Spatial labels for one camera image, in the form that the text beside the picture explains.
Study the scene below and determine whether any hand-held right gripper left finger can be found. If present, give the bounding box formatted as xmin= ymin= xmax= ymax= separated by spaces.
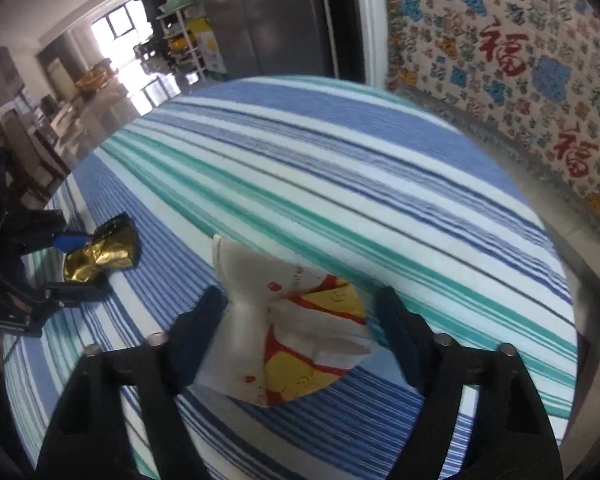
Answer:
xmin=35 ymin=285 xmax=229 ymax=480

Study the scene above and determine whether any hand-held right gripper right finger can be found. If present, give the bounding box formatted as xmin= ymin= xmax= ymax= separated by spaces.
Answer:
xmin=375 ymin=286 xmax=566 ymax=480

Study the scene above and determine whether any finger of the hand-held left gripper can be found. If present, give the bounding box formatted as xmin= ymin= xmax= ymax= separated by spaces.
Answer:
xmin=2 ymin=209 xmax=88 ymax=257
xmin=42 ymin=280 xmax=112 ymax=308

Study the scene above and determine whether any gold black foil wrapper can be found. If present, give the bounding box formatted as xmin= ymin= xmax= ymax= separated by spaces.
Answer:
xmin=62 ymin=212 xmax=141 ymax=285

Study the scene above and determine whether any white red yellow paper bag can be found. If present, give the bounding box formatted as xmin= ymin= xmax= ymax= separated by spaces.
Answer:
xmin=192 ymin=232 xmax=376 ymax=408

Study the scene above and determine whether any wooden dining chair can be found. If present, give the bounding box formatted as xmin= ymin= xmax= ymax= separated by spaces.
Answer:
xmin=0 ymin=105 xmax=68 ymax=201

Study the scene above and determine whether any round striped table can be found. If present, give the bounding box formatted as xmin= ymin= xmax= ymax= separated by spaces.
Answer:
xmin=2 ymin=75 xmax=581 ymax=480

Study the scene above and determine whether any bright balcony window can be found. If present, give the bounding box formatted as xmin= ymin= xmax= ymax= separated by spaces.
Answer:
xmin=90 ymin=2 xmax=153 ymax=41

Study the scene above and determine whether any yellow white cardboard box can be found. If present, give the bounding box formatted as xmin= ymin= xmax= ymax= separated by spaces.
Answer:
xmin=187 ymin=20 xmax=228 ymax=81

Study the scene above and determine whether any white shelf rack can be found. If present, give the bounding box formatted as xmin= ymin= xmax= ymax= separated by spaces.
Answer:
xmin=155 ymin=0 xmax=206 ymax=86

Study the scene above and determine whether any wide flower printed cloth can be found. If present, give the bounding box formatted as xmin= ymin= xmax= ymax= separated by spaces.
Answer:
xmin=382 ymin=0 xmax=600 ymax=226

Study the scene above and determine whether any grey refrigerator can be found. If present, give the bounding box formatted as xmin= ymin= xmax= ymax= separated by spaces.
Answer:
xmin=200 ymin=0 xmax=353 ymax=83

